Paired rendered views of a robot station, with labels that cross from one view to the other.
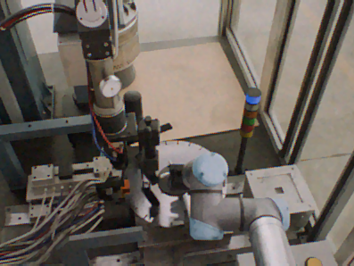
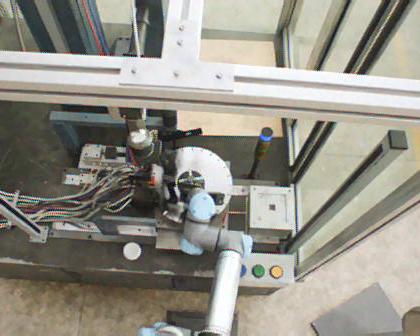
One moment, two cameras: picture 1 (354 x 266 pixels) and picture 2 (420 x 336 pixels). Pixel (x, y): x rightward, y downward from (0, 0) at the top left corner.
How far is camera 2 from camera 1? 0.48 m
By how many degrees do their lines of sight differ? 17
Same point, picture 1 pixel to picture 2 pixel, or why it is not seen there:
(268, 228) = (229, 260)
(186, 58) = (239, 54)
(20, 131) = (78, 120)
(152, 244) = (165, 227)
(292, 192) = (281, 211)
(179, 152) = (201, 159)
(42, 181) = (91, 158)
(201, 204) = (190, 230)
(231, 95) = not seen: hidden behind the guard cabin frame
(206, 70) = not seen: hidden behind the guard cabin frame
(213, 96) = not seen: hidden behind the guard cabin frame
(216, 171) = (204, 211)
